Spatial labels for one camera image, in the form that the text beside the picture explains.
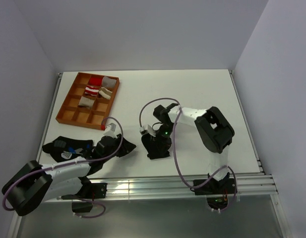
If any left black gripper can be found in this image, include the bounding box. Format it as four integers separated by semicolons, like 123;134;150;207
102;133;136;163

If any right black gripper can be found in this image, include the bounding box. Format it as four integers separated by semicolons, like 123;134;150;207
151;123;177;156

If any beige red sock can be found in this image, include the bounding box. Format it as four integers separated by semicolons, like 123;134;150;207
78;97;95;109

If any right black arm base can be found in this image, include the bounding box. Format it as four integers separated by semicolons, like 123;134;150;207
190;178;238;211

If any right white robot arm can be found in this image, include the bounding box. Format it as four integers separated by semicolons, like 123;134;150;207
153;103;235;193

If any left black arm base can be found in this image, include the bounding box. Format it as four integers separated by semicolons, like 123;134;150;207
61;182;107;217

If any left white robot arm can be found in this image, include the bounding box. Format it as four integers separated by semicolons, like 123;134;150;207
2;134;124;216

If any red white striped sock roll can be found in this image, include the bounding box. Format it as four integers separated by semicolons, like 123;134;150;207
84;85;99;97

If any black patterned sock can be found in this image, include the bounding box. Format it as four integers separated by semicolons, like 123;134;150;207
42;136;93;163

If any orange compartment tray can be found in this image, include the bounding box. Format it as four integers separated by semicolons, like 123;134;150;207
56;72;120;130

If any beige white rolled sock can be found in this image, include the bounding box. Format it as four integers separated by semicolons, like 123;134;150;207
98;87;113;100

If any grey rolled sock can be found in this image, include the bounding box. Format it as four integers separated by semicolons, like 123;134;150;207
101;76;117;88

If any red rolled sock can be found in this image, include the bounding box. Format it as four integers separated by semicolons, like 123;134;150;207
88;76;103;86

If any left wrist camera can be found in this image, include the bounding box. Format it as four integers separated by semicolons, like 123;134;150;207
103;123;117;138

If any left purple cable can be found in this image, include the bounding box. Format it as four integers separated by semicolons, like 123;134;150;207
1;117;124;219

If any purple cable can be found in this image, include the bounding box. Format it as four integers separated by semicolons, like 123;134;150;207
1;117;124;219
139;98;239;211

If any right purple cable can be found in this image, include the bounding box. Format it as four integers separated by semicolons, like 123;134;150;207
139;98;239;211

